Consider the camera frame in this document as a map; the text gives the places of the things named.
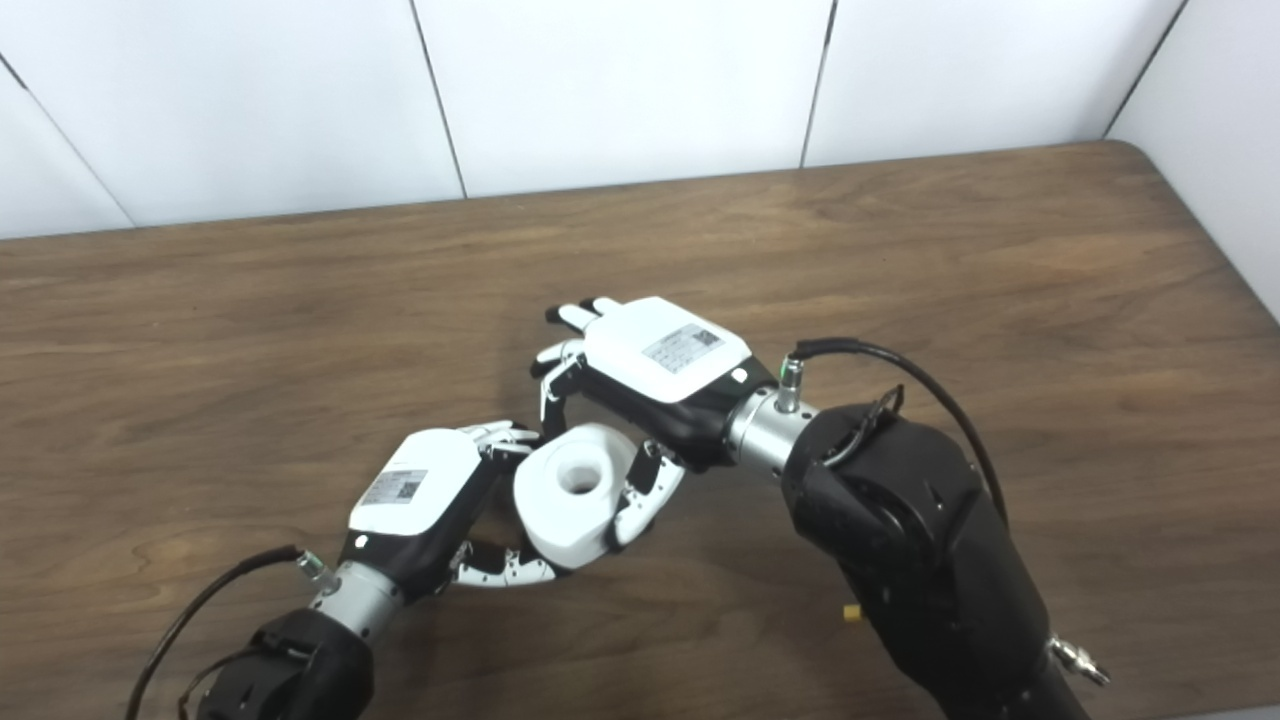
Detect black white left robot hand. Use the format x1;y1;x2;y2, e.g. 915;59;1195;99
340;420;561;603

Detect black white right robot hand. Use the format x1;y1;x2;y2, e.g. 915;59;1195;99
530;295;779;549

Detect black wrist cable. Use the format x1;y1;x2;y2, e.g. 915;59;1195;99
125;543;336;720
780;337;1011;526

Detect round white piece with holes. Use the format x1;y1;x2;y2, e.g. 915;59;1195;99
513;423;638;571

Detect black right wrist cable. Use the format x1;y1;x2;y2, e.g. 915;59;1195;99
780;337;1011;526

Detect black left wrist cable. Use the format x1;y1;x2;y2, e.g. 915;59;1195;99
125;543;336;720

